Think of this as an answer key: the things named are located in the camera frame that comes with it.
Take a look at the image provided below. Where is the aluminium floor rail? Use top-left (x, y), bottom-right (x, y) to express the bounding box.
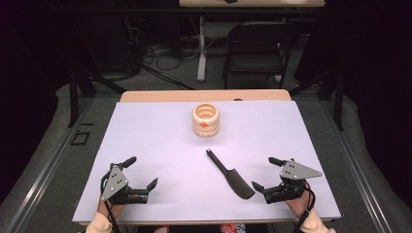
top-left (5, 96), bottom-right (95, 233)
top-left (320, 96), bottom-right (394, 233)

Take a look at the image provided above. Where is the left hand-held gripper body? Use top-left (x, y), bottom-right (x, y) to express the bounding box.
top-left (100, 163), bottom-right (150, 206)

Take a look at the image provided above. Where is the white table leg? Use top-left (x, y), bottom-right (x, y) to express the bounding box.
top-left (196, 16), bottom-right (209, 83)

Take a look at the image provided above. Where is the bundle of floor cables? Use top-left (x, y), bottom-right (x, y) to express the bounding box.
top-left (129, 18), bottom-right (199, 91)

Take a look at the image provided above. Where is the black metal stand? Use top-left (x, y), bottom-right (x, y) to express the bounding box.
top-left (66, 61), bottom-right (127, 128)
top-left (289, 62), bottom-right (346, 132)

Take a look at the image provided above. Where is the person's left hand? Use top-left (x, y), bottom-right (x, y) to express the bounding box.
top-left (98, 201), bottom-right (126, 219)

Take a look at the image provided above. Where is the cream ribbed utensil holder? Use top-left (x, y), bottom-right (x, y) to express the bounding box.
top-left (191, 102), bottom-right (221, 138)

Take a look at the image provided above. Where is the black folding chair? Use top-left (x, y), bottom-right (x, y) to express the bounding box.
top-left (222, 20), bottom-right (301, 90)

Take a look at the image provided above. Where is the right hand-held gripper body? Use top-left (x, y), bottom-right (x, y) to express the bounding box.
top-left (261, 160), bottom-right (324, 205)

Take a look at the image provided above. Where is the person's red patterned clothing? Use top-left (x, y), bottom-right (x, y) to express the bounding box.
top-left (219, 222), bottom-right (247, 233)

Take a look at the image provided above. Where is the person's right hand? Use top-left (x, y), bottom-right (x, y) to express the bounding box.
top-left (286, 189), bottom-right (314, 218)

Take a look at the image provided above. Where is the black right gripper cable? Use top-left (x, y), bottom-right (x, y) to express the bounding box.
top-left (292, 184), bottom-right (317, 233)

